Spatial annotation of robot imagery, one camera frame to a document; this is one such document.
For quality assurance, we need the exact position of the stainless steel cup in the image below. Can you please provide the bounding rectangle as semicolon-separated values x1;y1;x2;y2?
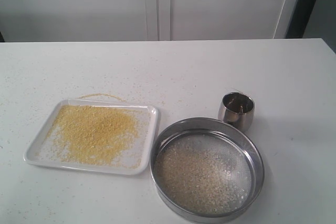
218;92;255;132

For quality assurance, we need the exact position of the round steel sieve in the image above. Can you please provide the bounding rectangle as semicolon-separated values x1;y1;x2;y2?
149;118;265;223

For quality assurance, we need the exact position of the yellow grain mixture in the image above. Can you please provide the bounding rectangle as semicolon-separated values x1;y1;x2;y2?
154;139;251;214

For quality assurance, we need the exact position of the white rectangular tray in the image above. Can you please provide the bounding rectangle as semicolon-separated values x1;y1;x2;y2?
24;99;159;176

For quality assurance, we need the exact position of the yellow millet on tray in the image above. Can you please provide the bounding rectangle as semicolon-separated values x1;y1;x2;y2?
34;105;149;169

